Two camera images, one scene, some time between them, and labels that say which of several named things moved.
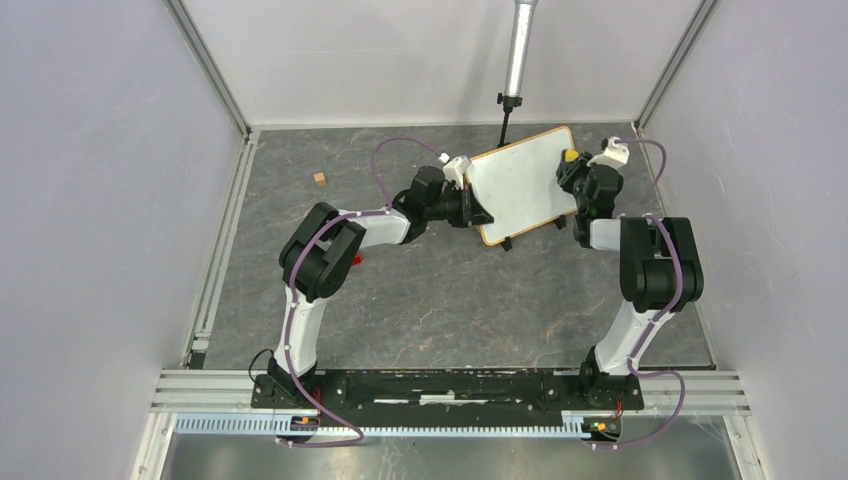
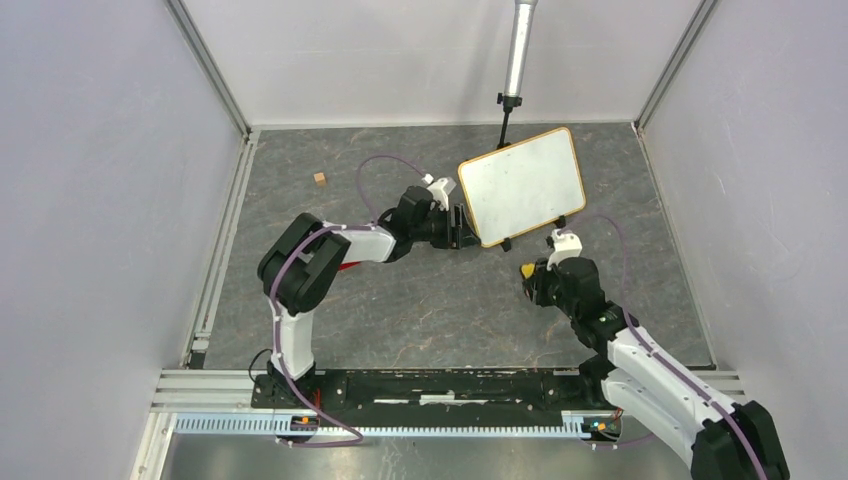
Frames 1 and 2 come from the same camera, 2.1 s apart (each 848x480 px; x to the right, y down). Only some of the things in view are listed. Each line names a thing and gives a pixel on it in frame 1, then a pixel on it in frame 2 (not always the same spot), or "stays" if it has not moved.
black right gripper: (567, 170) -> (534, 285)
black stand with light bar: (524, 15) stays
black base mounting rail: (565, 391) stays
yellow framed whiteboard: (517, 184) stays
